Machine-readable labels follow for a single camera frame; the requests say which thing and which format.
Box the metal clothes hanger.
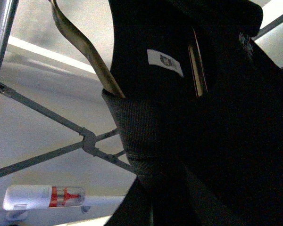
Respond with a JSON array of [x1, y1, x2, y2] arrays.
[[49, 0, 125, 98]]

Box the black t-shirt with neck label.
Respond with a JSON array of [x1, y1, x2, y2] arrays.
[[102, 0, 283, 226]]

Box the grey cross brace rods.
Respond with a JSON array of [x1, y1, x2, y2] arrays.
[[0, 82, 133, 178]]

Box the black chrome rod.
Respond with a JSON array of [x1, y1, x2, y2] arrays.
[[188, 28, 208, 98]]

